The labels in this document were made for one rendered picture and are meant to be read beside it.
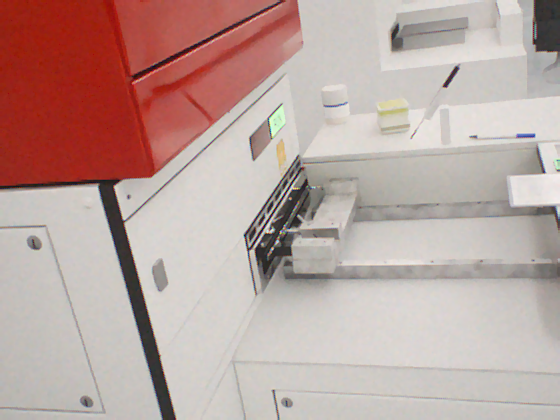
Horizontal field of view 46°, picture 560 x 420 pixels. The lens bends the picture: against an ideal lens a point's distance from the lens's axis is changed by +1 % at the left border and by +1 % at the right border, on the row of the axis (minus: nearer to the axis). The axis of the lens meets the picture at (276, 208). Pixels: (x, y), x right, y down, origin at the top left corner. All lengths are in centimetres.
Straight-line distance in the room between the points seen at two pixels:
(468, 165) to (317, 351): 64
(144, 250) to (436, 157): 87
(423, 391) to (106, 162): 61
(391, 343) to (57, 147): 61
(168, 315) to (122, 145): 26
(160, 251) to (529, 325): 61
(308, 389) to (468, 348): 27
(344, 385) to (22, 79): 67
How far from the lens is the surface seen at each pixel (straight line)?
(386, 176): 156
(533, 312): 118
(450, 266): 126
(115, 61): 75
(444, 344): 110
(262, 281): 123
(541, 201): 123
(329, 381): 110
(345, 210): 145
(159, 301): 88
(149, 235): 86
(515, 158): 154
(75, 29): 76
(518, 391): 107
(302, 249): 126
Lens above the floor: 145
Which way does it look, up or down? 22 degrees down
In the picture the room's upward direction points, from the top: 10 degrees counter-clockwise
